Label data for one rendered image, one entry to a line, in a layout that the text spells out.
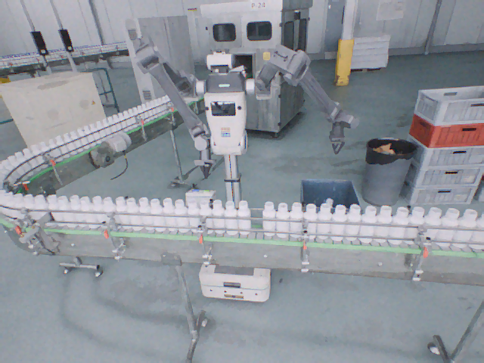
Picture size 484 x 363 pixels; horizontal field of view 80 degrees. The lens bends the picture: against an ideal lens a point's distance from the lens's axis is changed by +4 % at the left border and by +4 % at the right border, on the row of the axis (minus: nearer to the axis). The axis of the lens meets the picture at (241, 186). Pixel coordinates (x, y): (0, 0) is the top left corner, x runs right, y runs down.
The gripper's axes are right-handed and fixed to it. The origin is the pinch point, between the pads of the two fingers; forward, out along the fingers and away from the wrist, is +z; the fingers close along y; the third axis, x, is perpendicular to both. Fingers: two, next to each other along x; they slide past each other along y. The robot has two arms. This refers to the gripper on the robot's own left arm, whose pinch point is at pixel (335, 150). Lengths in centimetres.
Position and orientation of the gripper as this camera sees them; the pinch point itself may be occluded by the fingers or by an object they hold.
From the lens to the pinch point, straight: 162.1
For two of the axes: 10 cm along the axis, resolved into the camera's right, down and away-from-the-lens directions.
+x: -9.9, 0.0, 1.6
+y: 1.4, -5.2, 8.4
